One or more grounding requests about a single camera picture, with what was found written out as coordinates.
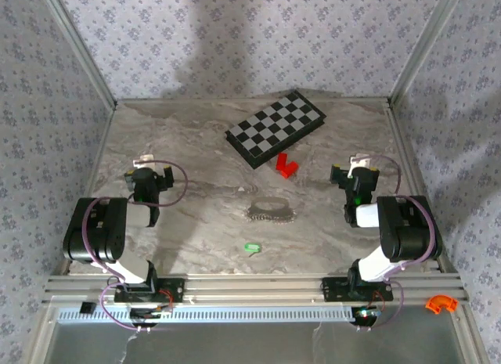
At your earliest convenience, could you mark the orange plastic elbow piece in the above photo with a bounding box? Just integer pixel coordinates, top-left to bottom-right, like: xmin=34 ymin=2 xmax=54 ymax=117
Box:
xmin=425 ymin=295 xmax=458 ymax=313

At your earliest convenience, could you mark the black grey chessboard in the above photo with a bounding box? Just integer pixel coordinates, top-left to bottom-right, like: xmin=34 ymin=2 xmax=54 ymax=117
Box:
xmin=225 ymin=89 xmax=327 ymax=171

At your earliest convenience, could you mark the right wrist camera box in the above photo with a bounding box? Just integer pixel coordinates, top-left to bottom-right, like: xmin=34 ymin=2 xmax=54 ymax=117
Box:
xmin=349 ymin=154 xmax=373 ymax=170

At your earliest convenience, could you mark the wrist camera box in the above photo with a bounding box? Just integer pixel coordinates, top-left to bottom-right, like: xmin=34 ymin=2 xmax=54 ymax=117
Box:
xmin=349 ymin=154 xmax=373 ymax=170
xmin=132 ymin=154 xmax=156 ymax=170

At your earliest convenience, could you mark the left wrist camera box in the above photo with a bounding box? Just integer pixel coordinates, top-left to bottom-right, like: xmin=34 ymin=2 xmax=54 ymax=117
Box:
xmin=132 ymin=154 xmax=156 ymax=170

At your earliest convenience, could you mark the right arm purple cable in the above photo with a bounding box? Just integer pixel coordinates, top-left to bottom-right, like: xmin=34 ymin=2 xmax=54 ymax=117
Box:
xmin=354 ymin=154 xmax=438 ymax=333

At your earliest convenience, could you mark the aluminium frame side rail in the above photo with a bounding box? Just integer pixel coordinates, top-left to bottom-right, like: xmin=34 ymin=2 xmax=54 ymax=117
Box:
xmin=52 ymin=101 xmax=118 ymax=277
xmin=385 ymin=99 xmax=467 ymax=281

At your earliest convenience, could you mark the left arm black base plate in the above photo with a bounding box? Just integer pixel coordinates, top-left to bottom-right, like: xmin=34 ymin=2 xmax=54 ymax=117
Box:
xmin=114 ymin=277 xmax=186 ymax=304

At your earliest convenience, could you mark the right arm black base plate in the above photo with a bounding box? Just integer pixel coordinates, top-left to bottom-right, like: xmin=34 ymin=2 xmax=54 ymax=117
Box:
xmin=321 ymin=276 xmax=394 ymax=302

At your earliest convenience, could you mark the aluminium frame post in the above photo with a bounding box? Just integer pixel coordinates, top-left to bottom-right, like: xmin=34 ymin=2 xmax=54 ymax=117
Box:
xmin=389 ymin=0 xmax=467 ymax=106
xmin=38 ymin=0 xmax=118 ymax=109

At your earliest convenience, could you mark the aluminium mounting rail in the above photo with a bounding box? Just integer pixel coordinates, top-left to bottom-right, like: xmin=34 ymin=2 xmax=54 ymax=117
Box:
xmin=43 ymin=273 xmax=469 ymax=305

